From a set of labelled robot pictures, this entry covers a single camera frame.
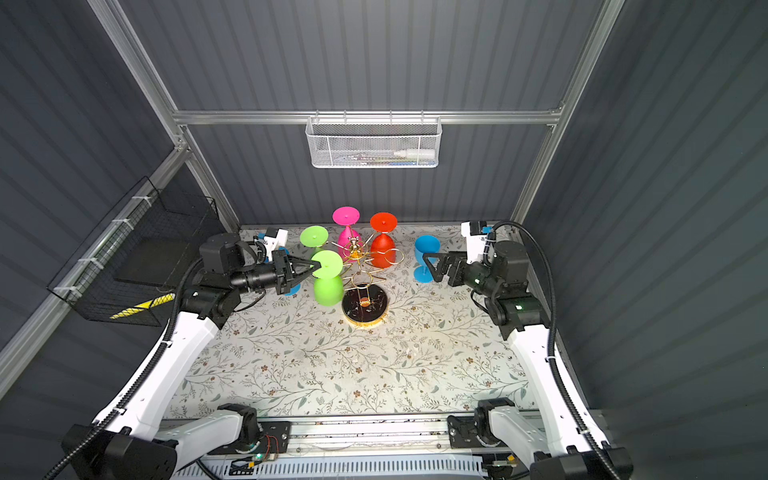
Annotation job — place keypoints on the red wine glass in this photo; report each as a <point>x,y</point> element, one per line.
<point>383,246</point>

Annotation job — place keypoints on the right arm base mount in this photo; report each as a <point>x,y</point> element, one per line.
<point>474,431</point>

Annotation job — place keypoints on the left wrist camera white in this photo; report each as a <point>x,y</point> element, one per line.
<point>273,239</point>

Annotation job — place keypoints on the aluminium front rail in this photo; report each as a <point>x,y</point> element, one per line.
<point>338,447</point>

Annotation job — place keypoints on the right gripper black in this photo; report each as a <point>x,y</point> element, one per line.
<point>457,261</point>

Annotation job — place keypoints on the green wine glass front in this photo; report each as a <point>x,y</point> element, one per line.
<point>328,286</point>

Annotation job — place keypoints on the gold wire glass rack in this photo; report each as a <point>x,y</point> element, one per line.
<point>365,302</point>

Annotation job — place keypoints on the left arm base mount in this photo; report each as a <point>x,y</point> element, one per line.
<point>256,436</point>

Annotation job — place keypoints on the white mesh wall basket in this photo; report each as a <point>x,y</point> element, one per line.
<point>369,145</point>

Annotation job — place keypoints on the pink wine glass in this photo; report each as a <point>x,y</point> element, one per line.
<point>346,217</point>

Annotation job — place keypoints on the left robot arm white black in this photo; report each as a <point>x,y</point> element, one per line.
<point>126,440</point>

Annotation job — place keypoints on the black wire wall basket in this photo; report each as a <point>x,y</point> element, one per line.
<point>128,273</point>

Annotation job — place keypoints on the green wine glass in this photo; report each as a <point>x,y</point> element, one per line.
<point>314,238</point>
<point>328,286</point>

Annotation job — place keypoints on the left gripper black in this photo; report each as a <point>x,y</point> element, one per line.
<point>283,267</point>

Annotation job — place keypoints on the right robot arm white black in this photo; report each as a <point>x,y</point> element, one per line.
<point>570,445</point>

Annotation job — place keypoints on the white marker in basket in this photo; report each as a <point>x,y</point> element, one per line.
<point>416,154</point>

